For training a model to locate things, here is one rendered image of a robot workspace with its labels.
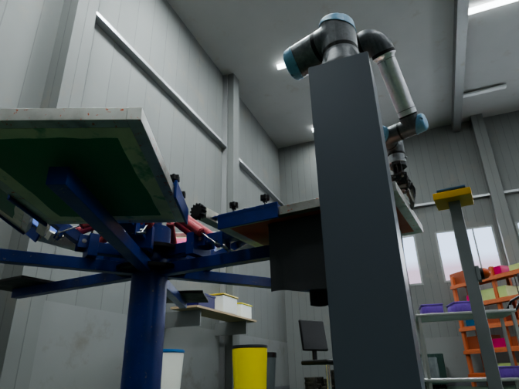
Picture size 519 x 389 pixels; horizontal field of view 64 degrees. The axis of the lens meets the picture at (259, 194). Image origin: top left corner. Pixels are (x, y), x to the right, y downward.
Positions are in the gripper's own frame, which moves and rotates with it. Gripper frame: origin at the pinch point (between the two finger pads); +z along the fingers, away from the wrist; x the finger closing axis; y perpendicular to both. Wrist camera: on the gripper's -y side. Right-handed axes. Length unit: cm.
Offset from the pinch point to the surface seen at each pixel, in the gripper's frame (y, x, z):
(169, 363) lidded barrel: -235, -323, 48
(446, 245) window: -1001, -53, -247
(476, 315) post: 14, 18, 47
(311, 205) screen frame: 29.0, -31.6, 1.9
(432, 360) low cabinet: -813, -110, 40
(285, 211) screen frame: 29, -43, 2
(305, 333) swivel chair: -293, -173, 19
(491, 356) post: 14, 20, 60
